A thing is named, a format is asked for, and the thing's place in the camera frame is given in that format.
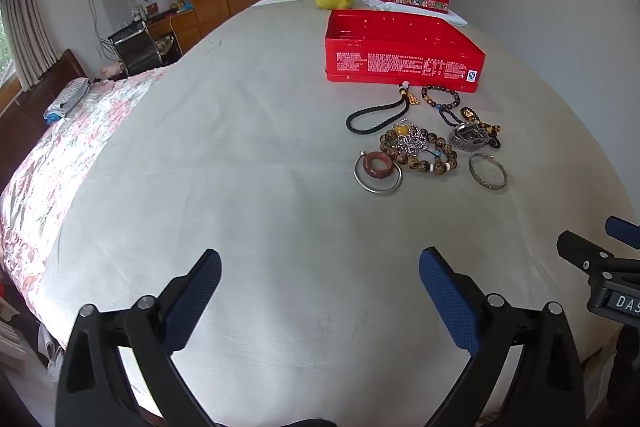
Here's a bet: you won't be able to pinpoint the white bed sheet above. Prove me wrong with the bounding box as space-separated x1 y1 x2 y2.
37 0 631 427

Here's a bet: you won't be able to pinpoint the silver filigree cuff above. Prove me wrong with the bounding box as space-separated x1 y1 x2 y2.
448 123 488 152

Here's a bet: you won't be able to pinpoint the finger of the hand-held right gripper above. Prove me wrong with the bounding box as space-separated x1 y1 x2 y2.
604 216 640 251
557 230 640 276

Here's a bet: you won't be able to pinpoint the black countertop oven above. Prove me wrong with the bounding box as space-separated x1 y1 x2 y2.
108 21 166 78

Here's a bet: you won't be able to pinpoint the carved silver bangle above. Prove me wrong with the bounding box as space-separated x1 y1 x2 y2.
468 153 509 191

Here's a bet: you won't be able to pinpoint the black bead necklace gold charms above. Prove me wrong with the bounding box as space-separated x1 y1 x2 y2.
440 106 502 151

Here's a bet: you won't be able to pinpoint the dark brown bead bracelet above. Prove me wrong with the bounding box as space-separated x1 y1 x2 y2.
421 85 461 112

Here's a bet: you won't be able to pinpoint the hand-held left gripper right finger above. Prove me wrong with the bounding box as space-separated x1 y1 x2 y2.
419 247 587 427

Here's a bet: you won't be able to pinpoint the large bead bracelet yellow bead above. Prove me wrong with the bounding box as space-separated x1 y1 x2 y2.
380 119 458 175

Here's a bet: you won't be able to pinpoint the red agate bangle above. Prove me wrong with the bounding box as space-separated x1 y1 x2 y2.
363 152 396 180

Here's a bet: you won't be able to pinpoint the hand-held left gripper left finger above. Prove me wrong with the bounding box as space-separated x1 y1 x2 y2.
55 248 222 427

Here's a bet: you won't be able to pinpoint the thin silver bangle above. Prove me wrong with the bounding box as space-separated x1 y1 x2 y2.
354 150 403 196

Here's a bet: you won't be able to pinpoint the dark wooden headboard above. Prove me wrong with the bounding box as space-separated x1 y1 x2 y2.
0 48 88 188

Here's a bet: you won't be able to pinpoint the silver chain necklace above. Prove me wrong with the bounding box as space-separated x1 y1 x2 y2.
392 122 431 156

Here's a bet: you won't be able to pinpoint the red tin box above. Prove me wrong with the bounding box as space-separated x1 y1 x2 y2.
324 9 487 92

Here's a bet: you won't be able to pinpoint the wooden desk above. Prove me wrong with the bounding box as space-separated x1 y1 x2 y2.
142 9 201 52

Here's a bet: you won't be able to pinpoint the black cord lanyard gold charm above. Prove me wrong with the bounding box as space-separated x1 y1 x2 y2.
346 82 418 136

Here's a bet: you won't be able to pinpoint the floral blanket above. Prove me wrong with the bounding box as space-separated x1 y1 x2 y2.
0 67 166 323

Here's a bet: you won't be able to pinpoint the beige curtain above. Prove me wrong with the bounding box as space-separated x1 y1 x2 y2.
0 0 56 88

